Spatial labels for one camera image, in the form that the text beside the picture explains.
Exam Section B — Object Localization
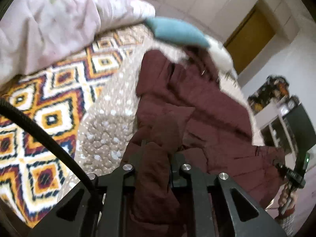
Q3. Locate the cluttered white shelf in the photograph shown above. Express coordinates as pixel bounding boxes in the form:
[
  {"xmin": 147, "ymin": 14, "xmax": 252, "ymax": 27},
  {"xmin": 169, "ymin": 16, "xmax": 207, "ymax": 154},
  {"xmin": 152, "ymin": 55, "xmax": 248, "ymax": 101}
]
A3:
[{"xmin": 247, "ymin": 75, "xmax": 315, "ymax": 156}]

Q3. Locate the geometric patterned bed sheet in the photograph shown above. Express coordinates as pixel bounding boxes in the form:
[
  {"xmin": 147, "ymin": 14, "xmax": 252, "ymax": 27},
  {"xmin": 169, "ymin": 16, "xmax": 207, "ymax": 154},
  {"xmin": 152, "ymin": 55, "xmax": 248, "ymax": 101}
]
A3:
[{"xmin": 1, "ymin": 24, "xmax": 150, "ymax": 227}]

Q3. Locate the black cable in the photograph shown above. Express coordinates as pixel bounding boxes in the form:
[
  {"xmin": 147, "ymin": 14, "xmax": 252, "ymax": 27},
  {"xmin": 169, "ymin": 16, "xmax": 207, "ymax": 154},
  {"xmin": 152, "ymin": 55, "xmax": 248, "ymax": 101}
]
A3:
[{"xmin": 0, "ymin": 98, "xmax": 97, "ymax": 198}]

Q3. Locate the teal pillow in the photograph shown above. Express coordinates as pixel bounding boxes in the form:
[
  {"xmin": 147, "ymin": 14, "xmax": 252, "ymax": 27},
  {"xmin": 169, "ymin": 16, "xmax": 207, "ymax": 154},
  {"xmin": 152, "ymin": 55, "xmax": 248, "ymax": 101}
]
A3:
[{"xmin": 144, "ymin": 17, "xmax": 211, "ymax": 49}]

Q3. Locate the person's right hand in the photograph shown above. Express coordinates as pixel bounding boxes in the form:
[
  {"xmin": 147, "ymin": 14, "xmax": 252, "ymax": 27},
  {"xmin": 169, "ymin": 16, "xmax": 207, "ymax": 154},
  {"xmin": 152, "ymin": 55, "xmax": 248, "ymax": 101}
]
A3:
[{"xmin": 278, "ymin": 182, "xmax": 298, "ymax": 216}]

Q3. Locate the brown wooden door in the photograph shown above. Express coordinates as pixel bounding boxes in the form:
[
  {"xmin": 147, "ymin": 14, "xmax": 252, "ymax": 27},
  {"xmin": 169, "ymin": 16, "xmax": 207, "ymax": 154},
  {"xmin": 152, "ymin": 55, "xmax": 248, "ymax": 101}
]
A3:
[{"xmin": 224, "ymin": 0, "xmax": 276, "ymax": 74}]

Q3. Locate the beige dotted quilt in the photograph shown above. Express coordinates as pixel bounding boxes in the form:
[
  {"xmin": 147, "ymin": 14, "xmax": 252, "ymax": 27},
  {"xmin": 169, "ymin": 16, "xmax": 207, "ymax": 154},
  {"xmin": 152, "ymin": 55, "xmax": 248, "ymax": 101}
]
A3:
[{"xmin": 58, "ymin": 29, "xmax": 266, "ymax": 203}]

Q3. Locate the maroon quilted puffer coat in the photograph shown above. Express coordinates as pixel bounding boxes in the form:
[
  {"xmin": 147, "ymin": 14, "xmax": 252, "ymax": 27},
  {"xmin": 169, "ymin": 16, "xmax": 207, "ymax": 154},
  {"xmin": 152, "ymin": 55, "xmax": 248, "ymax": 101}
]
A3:
[{"xmin": 122, "ymin": 47, "xmax": 284, "ymax": 236}]

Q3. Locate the pink floral blanket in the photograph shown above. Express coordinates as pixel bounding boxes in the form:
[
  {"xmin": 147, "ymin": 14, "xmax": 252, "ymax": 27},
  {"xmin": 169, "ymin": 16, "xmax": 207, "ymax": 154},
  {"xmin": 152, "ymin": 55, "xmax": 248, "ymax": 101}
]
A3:
[{"xmin": 1, "ymin": 0, "xmax": 155, "ymax": 84}]

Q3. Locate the glossy white wardrobe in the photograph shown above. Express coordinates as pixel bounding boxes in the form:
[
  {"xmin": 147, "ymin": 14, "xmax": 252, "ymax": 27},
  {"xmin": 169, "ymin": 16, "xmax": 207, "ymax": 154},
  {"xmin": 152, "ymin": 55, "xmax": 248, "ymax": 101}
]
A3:
[{"xmin": 116, "ymin": 0, "xmax": 270, "ymax": 42}]

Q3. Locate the white plush pillow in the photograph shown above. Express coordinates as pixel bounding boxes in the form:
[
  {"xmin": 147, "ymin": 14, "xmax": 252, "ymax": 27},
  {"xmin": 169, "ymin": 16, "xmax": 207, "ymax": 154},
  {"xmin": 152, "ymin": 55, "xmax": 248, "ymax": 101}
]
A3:
[{"xmin": 179, "ymin": 34, "xmax": 238, "ymax": 80}]

